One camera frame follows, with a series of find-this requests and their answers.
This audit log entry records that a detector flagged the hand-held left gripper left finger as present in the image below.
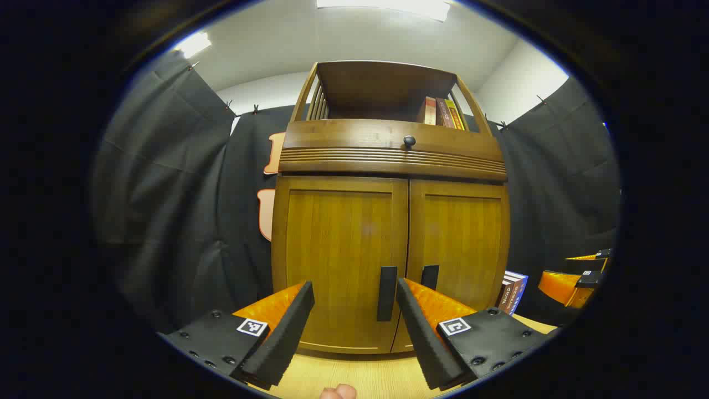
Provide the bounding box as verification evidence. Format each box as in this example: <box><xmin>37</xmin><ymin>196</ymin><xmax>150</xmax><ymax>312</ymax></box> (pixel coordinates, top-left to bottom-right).
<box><xmin>158</xmin><ymin>280</ymin><xmax>315</xmax><ymax>391</ymax></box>

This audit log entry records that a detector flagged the large ceiling light panel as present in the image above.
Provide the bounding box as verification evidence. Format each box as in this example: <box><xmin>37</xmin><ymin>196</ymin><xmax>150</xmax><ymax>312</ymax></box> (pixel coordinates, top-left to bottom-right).
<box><xmin>316</xmin><ymin>0</ymin><xmax>452</xmax><ymax>23</ymax></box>

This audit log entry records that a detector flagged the small ceiling light panel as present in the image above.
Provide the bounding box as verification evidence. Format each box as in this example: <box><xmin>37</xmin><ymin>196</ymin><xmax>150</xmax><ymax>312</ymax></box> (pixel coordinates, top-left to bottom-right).
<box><xmin>174</xmin><ymin>32</ymin><xmax>212</xmax><ymax>59</ymax></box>

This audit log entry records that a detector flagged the brown book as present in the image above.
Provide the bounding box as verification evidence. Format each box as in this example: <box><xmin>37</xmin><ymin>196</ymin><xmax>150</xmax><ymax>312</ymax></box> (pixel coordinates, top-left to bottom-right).
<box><xmin>495</xmin><ymin>277</ymin><xmax>513</xmax><ymax>312</ymax></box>

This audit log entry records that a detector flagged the blue and white book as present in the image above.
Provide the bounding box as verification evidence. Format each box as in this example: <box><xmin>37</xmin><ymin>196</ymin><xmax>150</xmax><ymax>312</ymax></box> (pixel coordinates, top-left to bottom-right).
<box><xmin>505</xmin><ymin>270</ymin><xmax>528</xmax><ymax>315</ymax></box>

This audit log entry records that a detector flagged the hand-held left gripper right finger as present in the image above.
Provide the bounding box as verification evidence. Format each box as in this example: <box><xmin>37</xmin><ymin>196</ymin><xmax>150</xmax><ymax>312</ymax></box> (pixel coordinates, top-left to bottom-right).
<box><xmin>395</xmin><ymin>277</ymin><xmax>554</xmax><ymax>391</ymax></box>

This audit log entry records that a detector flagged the wooden drawer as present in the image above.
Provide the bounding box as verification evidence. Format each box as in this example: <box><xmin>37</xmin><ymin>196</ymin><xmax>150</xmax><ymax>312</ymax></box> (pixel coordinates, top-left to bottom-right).
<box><xmin>280</xmin><ymin>119</ymin><xmax>506</xmax><ymax>181</ymax></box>

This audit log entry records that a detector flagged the black backdrop cloth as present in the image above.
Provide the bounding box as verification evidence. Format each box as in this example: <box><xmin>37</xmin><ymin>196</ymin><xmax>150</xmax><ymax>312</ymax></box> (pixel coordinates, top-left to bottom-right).
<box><xmin>91</xmin><ymin>50</ymin><xmax>621</xmax><ymax>333</ymax></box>

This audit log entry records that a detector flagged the dark red book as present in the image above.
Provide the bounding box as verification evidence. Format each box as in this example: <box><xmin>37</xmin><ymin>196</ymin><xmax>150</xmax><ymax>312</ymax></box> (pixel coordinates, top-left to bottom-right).
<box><xmin>435</xmin><ymin>98</ymin><xmax>456</xmax><ymax>129</ymax></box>

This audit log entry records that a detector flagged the wooden double-door shoe cabinet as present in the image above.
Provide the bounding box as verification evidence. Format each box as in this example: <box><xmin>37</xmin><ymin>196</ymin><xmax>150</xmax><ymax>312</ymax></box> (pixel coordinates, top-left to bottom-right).
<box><xmin>270</xmin><ymin>60</ymin><xmax>511</xmax><ymax>355</ymax></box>

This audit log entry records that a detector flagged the wooden shoe cabinet door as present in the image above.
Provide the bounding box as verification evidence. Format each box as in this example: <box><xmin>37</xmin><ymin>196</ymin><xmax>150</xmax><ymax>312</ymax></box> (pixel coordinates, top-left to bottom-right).
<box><xmin>271</xmin><ymin>175</ymin><xmax>409</xmax><ymax>355</ymax></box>
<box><xmin>391</xmin><ymin>178</ymin><xmax>510</xmax><ymax>354</ymax></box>

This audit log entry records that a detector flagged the yellow book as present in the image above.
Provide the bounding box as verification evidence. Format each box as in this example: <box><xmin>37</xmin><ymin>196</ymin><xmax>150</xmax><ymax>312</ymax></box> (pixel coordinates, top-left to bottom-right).
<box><xmin>444</xmin><ymin>99</ymin><xmax>466</xmax><ymax>131</ymax></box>

